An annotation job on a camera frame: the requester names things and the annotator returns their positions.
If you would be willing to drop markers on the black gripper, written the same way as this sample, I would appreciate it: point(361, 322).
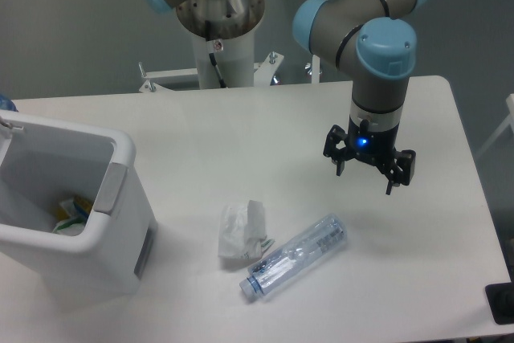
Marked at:
point(373, 145)

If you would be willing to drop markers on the clear plastic water bottle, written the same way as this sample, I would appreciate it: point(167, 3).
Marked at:
point(294, 256)

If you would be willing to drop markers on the white paper wrapper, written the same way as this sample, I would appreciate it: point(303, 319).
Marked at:
point(242, 234)

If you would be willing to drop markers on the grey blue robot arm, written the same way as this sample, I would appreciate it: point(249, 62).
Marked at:
point(368, 40)

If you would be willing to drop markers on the white plastic trash can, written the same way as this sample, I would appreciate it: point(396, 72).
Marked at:
point(46, 161)

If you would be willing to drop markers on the yellow green trash in can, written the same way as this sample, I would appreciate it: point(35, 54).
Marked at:
point(71, 216)

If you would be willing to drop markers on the black clamp at table edge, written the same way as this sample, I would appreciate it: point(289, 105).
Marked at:
point(500, 299)

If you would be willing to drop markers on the white frame at right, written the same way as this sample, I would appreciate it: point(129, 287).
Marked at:
point(506, 123)

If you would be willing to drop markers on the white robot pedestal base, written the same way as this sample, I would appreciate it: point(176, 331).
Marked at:
point(222, 34)

